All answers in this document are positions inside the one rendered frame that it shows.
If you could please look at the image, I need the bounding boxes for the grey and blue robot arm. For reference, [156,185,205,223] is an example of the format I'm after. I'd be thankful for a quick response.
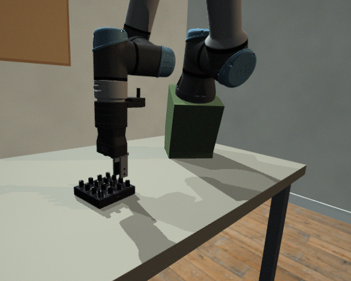
[92,0,257,104]

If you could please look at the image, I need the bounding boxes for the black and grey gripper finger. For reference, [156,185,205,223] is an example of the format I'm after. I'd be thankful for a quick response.
[111,152,129,178]
[113,158,119,176]

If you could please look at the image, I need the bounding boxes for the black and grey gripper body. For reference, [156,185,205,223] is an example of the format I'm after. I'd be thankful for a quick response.
[93,81,145,157]

